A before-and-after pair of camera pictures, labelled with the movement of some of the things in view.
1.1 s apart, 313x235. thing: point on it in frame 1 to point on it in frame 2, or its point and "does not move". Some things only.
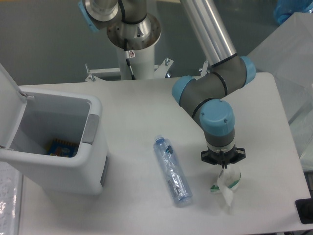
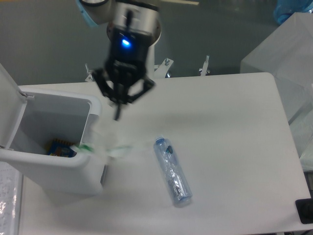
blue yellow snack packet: [63, 148] does not move
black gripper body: [223, 159] to [126, 62]
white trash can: [57, 137] does not move
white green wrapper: [227, 180] to [105, 141]
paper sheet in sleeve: [11, 188] does not move
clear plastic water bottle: [179, 188] does not move
